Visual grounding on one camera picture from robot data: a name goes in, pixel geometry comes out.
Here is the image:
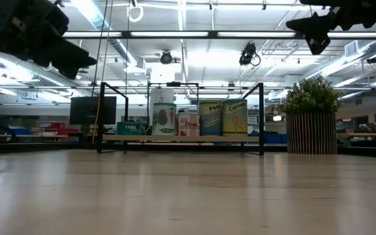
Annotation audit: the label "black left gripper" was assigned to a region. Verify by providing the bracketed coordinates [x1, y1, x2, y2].
[0, 0, 98, 81]

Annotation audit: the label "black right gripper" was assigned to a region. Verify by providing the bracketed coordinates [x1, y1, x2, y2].
[285, 3, 376, 56]

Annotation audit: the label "teal tuna fish can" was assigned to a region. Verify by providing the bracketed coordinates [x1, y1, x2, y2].
[116, 121, 142, 136]

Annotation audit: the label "white vegetable print can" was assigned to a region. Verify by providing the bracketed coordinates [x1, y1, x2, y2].
[151, 102, 178, 136]

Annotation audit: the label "yellow carrots can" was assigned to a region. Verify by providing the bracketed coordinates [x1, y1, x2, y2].
[222, 98, 249, 137]

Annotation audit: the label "diced tomatoes can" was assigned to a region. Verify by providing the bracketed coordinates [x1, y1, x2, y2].
[175, 112, 201, 137]

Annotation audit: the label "blue and yellow peas can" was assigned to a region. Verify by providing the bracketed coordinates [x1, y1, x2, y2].
[198, 99, 223, 136]

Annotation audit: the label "black monitor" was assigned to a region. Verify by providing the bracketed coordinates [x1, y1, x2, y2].
[69, 95, 118, 126]

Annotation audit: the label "red storage bins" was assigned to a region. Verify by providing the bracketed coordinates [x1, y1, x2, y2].
[37, 121, 80, 135]

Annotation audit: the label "blue storage bin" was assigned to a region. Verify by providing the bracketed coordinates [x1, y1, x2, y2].
[8, 127, 32, 135]
[263, 132, 289, 144]

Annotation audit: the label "round black ceiling device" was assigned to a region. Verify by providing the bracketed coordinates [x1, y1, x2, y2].
[159, 50, 174, 65]

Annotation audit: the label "white cylindrical tank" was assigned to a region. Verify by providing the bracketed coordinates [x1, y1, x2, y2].
[149, 87, 176, 105]

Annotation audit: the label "potted plant in ribbed pot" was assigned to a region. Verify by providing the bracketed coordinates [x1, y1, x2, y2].
[278, 74, 344, 155]

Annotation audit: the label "overhead LED light bar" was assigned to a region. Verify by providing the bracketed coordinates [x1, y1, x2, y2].
[62, 30, 376, 40]

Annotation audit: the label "wooden background table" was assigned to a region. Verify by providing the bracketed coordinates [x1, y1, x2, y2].
[344, 131, 376, 148]

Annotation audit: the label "black hanging cable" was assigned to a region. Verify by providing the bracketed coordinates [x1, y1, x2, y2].
[91, 0, 109, 97]

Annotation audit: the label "yellow hanging cord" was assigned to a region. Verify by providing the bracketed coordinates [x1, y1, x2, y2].
[91, 0, 114, 144]

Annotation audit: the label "black overhead camera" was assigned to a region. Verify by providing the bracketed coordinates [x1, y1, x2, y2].
[238, 41, 262, 67]

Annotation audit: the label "white cable ring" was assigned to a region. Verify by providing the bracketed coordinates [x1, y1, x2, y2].
[127, 2, 146, 24]

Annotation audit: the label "black wire shelf rack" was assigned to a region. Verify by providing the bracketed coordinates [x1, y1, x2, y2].
[96, 82, 265, 157]

